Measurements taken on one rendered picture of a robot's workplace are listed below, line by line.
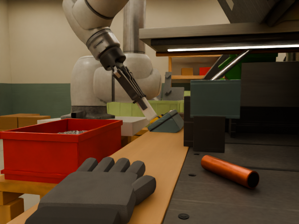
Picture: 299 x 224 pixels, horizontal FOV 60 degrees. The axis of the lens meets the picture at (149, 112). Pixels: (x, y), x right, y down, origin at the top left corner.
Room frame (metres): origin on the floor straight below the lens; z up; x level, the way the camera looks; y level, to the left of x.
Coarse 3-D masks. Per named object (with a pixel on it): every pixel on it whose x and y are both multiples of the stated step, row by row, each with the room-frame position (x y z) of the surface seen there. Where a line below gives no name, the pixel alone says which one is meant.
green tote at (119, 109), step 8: (112, 104) 1.71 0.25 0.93; (120, 104) 1.69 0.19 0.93; (128, 104) 1.66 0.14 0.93; (136, 104) 1.64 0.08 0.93; (152, 104) 1.60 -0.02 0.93; (160, 104) 1.58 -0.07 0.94; (168, 104) 1.56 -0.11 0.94; (176, 104) 1.54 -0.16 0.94; (112, 112) 1.71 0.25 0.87; (120, 112) 1.69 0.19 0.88; (128, 112) 1.66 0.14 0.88; (136, 112) 1.64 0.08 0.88; (160, 112) 1.58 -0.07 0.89
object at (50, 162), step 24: (72, 120) 0.92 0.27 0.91; (96, 120) 0.90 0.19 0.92; (120, 120) 0.86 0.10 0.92; (24, 144) 0.61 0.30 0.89; (48, 144) 0.60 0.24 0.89; (72, 144) 0.59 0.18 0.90; (96, 144) 0.68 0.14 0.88; (120, 144) 0.87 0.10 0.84; (24, 168) 0.61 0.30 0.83; (48, 168) 0.60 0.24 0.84; (72, 168) 0.59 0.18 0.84
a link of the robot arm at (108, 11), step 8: (88, 0) 0.73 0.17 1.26; (96, 0) 0.71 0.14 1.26; (104, 0) 0.70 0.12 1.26; (112, 0) 0.70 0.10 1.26; (120, 0) 0.71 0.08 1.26; (128, 0) 0.73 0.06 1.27; (96, 8) 0.72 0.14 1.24; (104, 8) 0.72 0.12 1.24; (112, 8) 0.72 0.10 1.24; (120, 8) 0.74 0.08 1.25; (112, 16) 0.76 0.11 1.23
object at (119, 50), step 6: (114, 48) 0.77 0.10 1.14; (120, 48) 0.79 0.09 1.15; (108, 54) 0.76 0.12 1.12; (114, 54) 0.76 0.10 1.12; (120, 54) 0.77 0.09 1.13; (102, 60) 0.77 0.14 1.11; (108, 60) 0.76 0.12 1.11; (114, 60) 0.76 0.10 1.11; (120, 60) 0.79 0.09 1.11; (108, 66) 0.78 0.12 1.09; (114, 66) 0.76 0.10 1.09; (120, 66) 0.77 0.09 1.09
